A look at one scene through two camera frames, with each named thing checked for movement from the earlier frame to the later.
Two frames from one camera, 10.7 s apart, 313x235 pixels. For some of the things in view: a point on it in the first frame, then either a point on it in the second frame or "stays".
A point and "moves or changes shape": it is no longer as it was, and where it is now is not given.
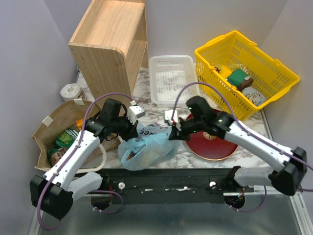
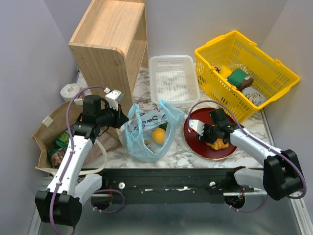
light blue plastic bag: (150, 146) moves or changes shape
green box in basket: (236, 76) stays
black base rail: (169, 186) stays
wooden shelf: (102, 46) stays
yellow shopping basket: (238, 74) stays
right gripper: (173, 134) to (204, 137)
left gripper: (132, 132) to (120, 118)
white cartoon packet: (255, 96) stays
